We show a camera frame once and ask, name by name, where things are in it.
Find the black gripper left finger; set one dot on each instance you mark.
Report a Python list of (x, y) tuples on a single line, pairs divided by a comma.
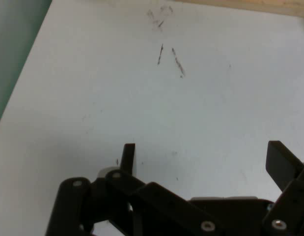
[(146, 196)]

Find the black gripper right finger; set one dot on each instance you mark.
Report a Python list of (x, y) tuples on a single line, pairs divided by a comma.
[(282, 162)]

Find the bamboo cutting board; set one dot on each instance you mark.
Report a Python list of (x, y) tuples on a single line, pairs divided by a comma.
[(240, 5)]

